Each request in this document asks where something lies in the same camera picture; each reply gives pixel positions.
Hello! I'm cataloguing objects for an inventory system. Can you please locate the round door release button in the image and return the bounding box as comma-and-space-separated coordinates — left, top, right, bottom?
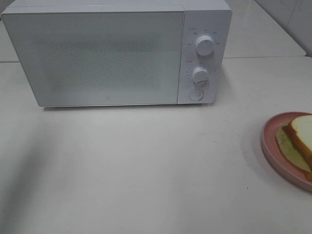
189, 89, 204, 101

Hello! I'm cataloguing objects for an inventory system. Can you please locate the pink round plate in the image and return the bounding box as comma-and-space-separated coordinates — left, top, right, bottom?
261, 112, 312, 192

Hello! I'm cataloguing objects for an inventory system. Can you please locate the white bread sandwich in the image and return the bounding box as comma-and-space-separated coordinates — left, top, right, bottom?
276, 115, 312, 182

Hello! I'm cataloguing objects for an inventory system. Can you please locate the white microwave door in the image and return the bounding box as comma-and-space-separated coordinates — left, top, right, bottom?
3, 12, 183, 107

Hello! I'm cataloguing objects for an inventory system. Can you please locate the white microwave oven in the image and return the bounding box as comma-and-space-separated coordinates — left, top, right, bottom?
1, 0, 232, 106

